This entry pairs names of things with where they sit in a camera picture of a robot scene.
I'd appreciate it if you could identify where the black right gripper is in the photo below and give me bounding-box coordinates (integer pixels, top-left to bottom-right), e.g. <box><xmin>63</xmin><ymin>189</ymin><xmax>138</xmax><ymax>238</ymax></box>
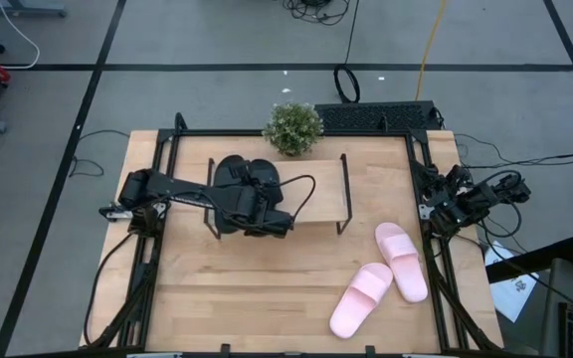
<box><xmin>418</xmin><ymin>163</ymin><xmax>475</xmax><ymax>200</ymax></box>

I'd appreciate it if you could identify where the black slide sandal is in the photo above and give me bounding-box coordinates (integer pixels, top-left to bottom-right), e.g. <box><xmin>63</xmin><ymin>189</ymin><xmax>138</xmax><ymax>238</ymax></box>
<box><xmin>213</xmin><ymin>154</ymin><xmax>251</xmax><ymax>236</ymax></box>
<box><xmin>246</xmin><ymin>158</ymin><xmax>287</xmax><ymax>210</ymax></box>

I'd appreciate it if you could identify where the pink slide sandal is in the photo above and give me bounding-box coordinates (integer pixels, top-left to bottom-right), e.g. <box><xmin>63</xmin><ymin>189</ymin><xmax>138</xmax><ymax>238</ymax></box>
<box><xmin>328</xmin><ymin>262</ymin><xmax>395</xmax><ymax>341</ymax></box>
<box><xmin>374</xmin><ymin>221</ymin><xmax>430</xmax><ymax>304</ymax></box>

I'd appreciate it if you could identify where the green potted plant, black pot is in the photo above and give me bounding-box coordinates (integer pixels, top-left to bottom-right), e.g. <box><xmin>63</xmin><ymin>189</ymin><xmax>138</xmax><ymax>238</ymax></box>
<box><xmin>262</xmin><ymin>101</ymin><xmax>325</xmax><ymax>158</ymax></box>

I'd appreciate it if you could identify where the black desk edge bar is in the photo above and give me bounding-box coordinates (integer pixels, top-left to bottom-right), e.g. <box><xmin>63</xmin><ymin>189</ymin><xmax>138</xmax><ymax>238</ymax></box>
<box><xmin>484</xmin><ymin>236</ymin><xmax>573</xmax><ymax>284</ymax></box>

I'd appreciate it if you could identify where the white printed paper sheet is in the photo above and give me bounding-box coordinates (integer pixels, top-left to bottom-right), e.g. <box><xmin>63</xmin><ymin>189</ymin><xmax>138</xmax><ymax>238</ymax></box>
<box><xmin>482</xmin><ymin>240</ymin><xmax>541</xmax><ymax>324</ymax></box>

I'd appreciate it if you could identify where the grey desk foot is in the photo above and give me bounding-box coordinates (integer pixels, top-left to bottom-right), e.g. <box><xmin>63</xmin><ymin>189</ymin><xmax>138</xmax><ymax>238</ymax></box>
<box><xmin>0</xmin><ymin>0</ymin><xmax>68</xmax><ymax>19</ymax></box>

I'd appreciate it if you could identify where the wooden shelf with black frame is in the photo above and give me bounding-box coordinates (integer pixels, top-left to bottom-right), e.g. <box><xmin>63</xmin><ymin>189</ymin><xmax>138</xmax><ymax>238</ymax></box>
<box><xmin>203</xmin><ymin>152</ymin><xmax>355</xmax><ymax>241</ymax></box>

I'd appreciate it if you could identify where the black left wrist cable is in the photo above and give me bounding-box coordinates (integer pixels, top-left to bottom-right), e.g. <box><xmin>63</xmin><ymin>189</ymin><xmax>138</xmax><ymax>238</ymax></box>
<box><xmin>261</xmin><ymin>173</ymin><xmax>317</xmax><ymax>225</ymax></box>

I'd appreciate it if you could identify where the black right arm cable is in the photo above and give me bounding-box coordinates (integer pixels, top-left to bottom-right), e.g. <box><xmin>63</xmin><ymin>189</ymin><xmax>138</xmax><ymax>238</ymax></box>
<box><xmin>477</xmin><ymin>198</ymin><xmax>524</xmax><ymax>240</ymax></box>

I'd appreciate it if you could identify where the black aluminium rig frame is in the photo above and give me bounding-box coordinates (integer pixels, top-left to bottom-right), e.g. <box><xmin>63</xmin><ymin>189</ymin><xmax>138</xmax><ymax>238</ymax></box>
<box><xmin>80</xmin><ymin>111</ymin><xmax>505</xmax><ymax>358</ymax></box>

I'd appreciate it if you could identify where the black floor cable bundle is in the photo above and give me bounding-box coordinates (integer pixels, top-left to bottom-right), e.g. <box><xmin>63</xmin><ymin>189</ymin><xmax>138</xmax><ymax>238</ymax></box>
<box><xmin>453</xmin><ymin>131</ymin><xmax>573</xmax><ymax>171</ymax></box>

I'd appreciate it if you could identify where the yellow hanging cable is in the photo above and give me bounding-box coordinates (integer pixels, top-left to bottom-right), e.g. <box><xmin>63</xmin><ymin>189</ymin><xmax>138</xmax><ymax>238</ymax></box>
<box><xmin>414</xmin><ymin>0</ymin><xmax>450</xmax><ymax>101</ymax></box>

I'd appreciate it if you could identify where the black cable with coil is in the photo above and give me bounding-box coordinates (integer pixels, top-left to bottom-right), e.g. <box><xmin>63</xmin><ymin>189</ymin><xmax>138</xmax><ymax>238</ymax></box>
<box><xmin>332</xmin><ymin>0</ymin><xmax>362</xmax><ymax>105</ymax></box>

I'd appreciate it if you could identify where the black left base cable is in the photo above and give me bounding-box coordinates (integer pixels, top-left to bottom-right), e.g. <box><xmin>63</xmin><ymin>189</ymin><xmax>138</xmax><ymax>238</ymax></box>
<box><xmin>82</xmin><ymin>231</ymin><xmax>136</xmax><ymax>347</ymax></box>

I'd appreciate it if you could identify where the thin black floor cable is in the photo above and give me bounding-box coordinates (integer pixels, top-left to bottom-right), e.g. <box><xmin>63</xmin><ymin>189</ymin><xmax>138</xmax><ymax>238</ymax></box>
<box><xmin>67</xmin><ymin>128</ymin><xmax>132</xmax><ymax>179</ymax></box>

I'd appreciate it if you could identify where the tangle of black cables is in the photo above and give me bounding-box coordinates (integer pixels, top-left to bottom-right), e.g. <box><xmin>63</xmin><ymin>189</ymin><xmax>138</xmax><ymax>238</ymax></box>
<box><xmin>281</xmin><ymin>0</ymin><xmax>352</xmax><ymax>27</ymax></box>

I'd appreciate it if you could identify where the white floor cable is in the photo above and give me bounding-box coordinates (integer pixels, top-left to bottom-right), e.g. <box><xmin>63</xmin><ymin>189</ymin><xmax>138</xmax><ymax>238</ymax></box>
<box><xmin>0</xmin><ymin>0</ymin><xmax>42</xmax><ymax>71</ymax></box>

